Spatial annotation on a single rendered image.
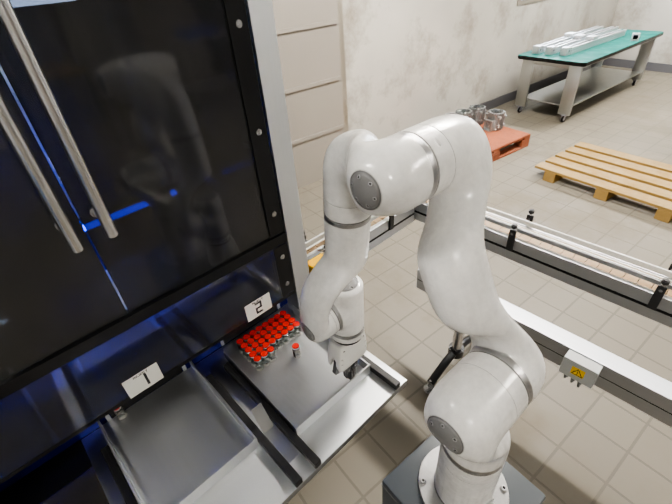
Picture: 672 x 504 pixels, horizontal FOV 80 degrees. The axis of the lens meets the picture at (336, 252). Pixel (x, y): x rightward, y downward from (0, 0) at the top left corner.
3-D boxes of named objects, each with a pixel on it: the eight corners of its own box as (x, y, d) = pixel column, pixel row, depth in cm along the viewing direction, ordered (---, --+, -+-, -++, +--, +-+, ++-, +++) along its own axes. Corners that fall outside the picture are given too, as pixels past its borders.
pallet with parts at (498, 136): (467, 127, 495) (471, 100, 475) (530, 145, 441) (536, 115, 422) (401, 156, 440) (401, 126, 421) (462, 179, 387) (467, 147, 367)
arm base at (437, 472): (526, 493, 86) (547, 449, 75) (471, 561, 78) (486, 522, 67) (454, 429, 99) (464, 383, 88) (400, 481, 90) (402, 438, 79)
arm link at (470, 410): (519, 444, 76) (551, 365, 62) (462, 519, 67) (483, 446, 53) (464, 403, 84) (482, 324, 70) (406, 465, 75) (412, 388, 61)
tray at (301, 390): (225, 358, 119) (223, 351, 117) (294, 312, 132) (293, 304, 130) (297, 436, 98) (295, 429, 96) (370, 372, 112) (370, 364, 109)
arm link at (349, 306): (342, 345, 91) (371, 323, 95) (339, 303, 83) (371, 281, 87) (319, 325, 96) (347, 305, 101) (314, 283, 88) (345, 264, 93)
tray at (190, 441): (101, 426, 104) (95, 418, 102) (192, 366, 117) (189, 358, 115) (156, 534, 83) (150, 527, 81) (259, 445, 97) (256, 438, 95)
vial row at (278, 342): (250, 364, 116) (247, 353, 114) (298, 330, 126) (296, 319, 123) (254, 368, 115) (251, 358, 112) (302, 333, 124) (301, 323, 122)
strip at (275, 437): (254, 423, 102) (250, 410, 98) (264, 415, 103) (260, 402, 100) (288, 463, 93) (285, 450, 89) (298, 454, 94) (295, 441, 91)
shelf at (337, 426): (84, 443, 102) (80, 439, 101) (296, 302, 139) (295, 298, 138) (165, 624, 73) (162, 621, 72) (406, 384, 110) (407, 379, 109)
